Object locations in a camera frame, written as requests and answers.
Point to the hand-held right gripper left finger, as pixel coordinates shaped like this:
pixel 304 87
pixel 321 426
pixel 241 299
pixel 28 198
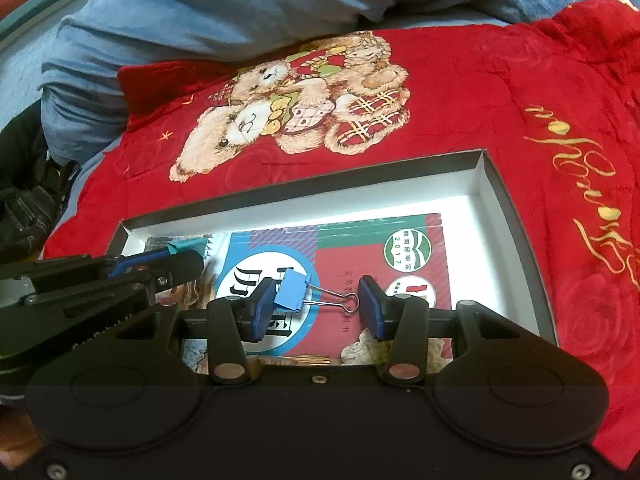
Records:
pixel 264 315

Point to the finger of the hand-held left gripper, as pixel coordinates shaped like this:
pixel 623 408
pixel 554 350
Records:
pixel 180 275
pixel 150 260

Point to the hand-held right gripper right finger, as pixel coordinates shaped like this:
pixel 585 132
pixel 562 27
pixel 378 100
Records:
pixel 372 310

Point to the brown snack packet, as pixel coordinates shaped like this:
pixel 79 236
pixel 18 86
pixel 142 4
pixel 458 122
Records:
pixel 195 292
pixel 305 358

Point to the blue binder clip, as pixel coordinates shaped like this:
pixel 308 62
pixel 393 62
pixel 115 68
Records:
pixel 290 295

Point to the black shallow cardboard box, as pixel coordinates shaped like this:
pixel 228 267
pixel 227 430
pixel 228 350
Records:
pixel 465 240

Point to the colourful textbook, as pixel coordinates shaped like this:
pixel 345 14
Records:
pixel 350 260

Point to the black cloth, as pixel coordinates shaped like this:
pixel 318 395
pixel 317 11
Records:
pixel 25 210

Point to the grey blue bed sheet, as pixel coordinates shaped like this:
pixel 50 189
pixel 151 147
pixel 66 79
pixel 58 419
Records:
pixel 90 160

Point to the red bear printed blanket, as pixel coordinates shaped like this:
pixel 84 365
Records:
pixel 475 85

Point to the blue plush duvet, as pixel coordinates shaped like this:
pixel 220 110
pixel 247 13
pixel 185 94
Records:
pixel 250 5

